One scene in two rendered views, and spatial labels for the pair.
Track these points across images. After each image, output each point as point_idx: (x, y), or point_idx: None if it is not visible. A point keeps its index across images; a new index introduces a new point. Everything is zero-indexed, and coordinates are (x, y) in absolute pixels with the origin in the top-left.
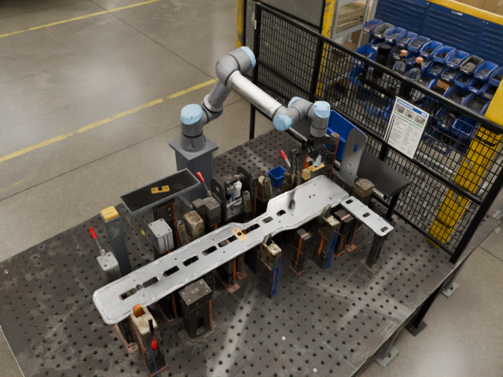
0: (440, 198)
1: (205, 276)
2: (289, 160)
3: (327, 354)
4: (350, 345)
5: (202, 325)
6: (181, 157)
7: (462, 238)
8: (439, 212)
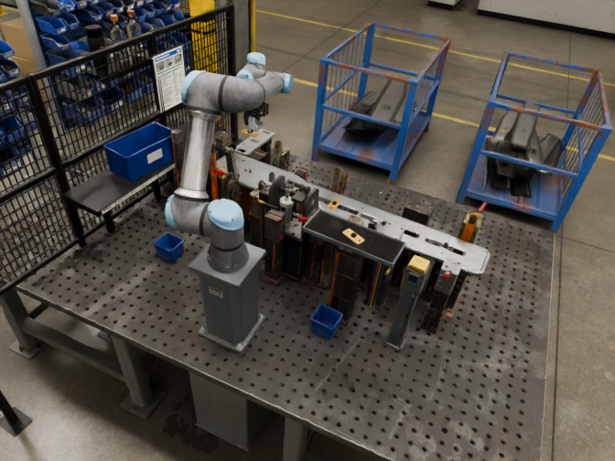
0: None
1: None
2: (116, 253)
3: (363, 188)
4: (349, 179)
5: None
6: (251, 273)
7: (234, 114)
8: None
